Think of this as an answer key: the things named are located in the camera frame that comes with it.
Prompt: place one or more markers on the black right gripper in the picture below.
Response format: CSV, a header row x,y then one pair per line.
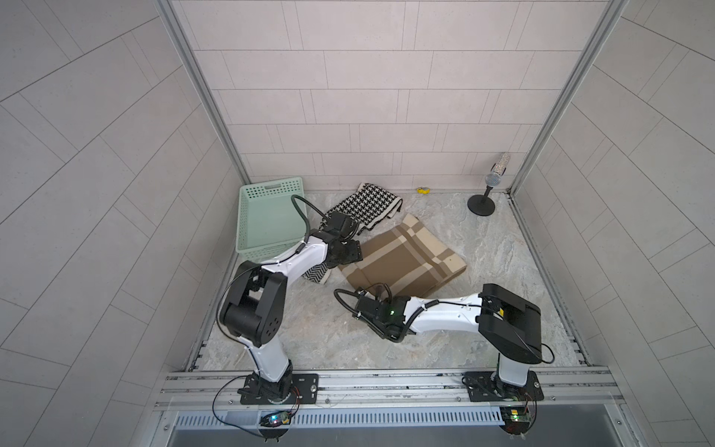
x,y
381,331

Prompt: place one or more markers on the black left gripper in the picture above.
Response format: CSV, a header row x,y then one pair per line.
x,y
354,252

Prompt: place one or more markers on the beige plaid scarf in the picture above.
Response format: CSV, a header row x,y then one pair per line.
x,y
408,258

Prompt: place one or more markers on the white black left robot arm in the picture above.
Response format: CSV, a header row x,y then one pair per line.
x,y
254,303

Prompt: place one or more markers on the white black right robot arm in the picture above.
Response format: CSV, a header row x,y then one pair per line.
x,y
511,324

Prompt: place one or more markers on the black white houndstooth scarf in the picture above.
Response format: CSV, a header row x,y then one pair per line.
x,y
370,205

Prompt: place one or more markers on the mint green plastic basket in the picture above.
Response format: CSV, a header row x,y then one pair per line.
x,y
268,223

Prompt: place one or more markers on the left green circuit board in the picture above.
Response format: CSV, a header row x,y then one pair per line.
x,y
275,420

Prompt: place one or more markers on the green circuit board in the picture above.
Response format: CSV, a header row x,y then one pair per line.
x,y
275,420
517,420

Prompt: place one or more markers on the right green circuit board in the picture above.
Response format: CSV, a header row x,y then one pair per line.
x,y
517,420

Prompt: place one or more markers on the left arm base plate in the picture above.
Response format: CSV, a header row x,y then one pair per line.
x,y
296,388

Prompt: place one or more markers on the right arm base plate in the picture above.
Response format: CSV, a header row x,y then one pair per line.
x,y
488,387

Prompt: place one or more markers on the aluminium mounting rail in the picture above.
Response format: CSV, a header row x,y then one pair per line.
x,y
342,389

